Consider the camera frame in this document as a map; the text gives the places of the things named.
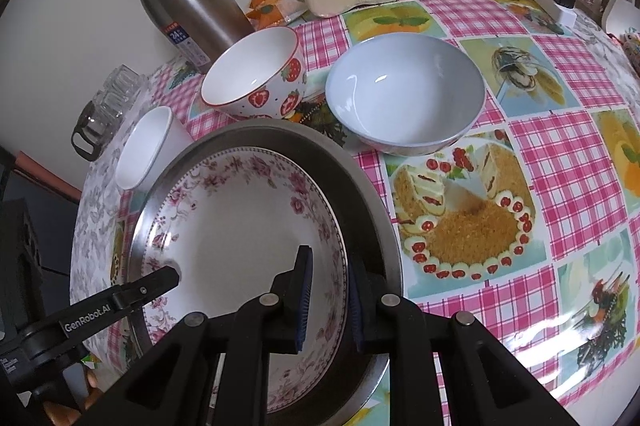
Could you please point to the stainless steel plate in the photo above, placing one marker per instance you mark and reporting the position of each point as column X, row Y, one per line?
column 362, row 206

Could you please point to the dark chair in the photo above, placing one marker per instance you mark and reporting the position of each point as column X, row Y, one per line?
column 30, row 256

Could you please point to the person's left hand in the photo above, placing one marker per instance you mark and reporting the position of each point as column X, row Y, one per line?
column 62, row 415

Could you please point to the clear glass cup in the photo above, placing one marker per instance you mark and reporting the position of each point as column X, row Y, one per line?
column 132, row 81
column 112, row 99

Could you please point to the floral rimmed round plate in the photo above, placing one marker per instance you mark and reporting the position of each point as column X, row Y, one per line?
column 240, row 231

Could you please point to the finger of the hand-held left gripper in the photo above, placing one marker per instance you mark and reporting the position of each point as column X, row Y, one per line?
column 130, row 298

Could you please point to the light blue bowl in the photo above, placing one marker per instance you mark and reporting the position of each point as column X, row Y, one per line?
column 405, row 96

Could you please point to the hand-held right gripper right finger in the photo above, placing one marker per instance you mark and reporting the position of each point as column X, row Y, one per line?
column 356, row 306

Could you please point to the strawberry print bowl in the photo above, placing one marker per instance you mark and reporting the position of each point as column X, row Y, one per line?
column 250, row 66

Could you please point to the orange snack packet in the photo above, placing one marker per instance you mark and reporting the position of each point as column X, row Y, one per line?
column 272, row 9

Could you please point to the small white bowl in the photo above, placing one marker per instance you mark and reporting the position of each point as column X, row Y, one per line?
column 145, row 146

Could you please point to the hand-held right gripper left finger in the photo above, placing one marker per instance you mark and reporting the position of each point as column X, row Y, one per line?
column 302, row 296

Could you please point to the colourful snack packet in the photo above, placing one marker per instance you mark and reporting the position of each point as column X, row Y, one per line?
column 632, row 51

